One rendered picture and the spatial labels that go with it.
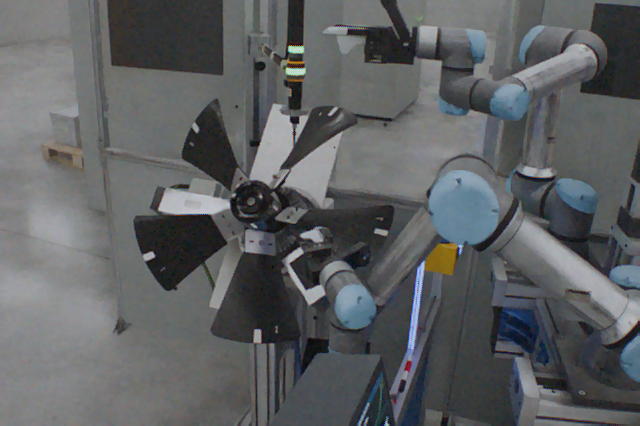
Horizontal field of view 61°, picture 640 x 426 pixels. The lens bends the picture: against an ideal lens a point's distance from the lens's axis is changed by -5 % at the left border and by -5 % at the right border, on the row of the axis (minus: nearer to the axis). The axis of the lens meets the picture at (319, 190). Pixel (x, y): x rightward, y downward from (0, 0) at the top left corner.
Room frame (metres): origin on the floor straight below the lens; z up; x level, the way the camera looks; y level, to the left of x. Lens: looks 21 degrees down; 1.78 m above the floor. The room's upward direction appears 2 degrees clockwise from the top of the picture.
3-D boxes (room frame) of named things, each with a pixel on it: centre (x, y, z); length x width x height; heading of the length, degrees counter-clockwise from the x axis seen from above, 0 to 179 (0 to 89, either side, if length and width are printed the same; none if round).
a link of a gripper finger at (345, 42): (1.30, -0.04, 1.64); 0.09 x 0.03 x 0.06; 101
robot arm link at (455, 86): (1.28, -0.31, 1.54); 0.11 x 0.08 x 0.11; 36
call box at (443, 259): (1.51, -0.37, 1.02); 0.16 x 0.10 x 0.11; 160
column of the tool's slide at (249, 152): (2.06, 0.25, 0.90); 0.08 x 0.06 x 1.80; 105
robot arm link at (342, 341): (0.99, -0.07, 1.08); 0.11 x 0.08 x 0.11; 164
